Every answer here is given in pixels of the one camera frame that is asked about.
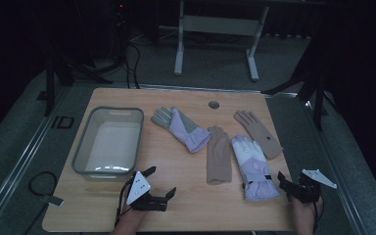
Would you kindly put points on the black floor bracket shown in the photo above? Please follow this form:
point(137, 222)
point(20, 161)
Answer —
point(66, 122)

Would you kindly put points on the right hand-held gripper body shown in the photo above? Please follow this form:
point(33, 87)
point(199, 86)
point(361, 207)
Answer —
point(308, 188)

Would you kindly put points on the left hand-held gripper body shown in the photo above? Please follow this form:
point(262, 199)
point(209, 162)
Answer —
point(138, 188)

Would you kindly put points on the person's right hand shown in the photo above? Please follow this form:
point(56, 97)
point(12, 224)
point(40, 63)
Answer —
point(303, 213)

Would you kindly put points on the plain beige knit glove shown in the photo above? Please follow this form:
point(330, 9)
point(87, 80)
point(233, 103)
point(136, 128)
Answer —
point(219, 153)

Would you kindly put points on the beige knit glove with button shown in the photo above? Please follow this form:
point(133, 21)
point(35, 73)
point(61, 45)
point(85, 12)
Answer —
point(259, 132)

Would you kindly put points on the person's left hand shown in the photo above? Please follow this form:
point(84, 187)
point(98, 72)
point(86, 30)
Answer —
point(133, 213)

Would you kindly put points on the purple grey ski glove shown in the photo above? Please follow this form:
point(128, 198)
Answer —
point(182, 129)

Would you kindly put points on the white purple ski glove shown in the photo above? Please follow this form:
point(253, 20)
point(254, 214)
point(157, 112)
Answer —
point(254, 163)

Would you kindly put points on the black tripod stand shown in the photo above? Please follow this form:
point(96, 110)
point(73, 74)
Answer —
point(318, 94)
point(49, 84)

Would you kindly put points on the grey plastic bin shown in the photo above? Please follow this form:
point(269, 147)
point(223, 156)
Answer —
point(111, 143)

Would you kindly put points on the white desk frame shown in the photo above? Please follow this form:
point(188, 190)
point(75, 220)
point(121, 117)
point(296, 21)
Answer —
point(218, 25)

